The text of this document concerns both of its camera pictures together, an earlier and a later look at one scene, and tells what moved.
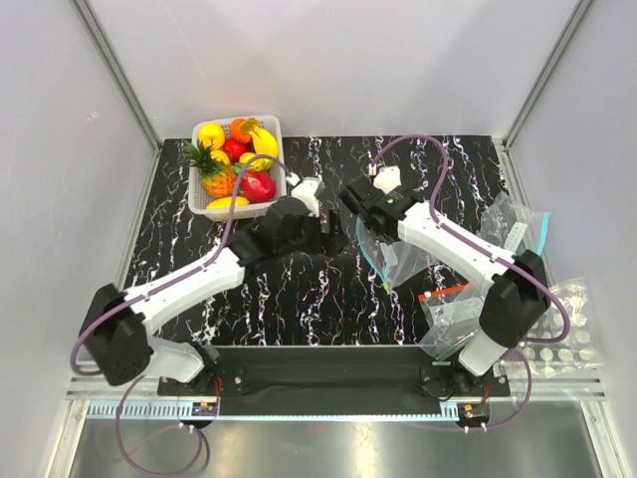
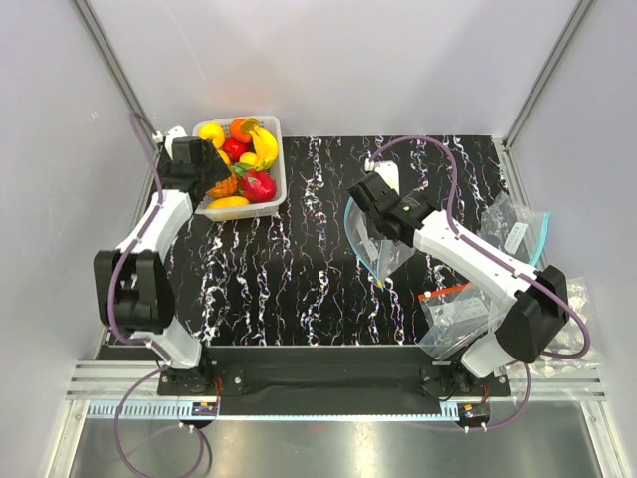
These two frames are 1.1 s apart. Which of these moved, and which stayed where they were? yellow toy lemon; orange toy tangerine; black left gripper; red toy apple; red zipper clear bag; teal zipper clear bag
Moved: teal zipper clear bag; black left gripper
Stayed: yellow toy lemon; red zipper clear bag; red toy apple; orange toy tangerine
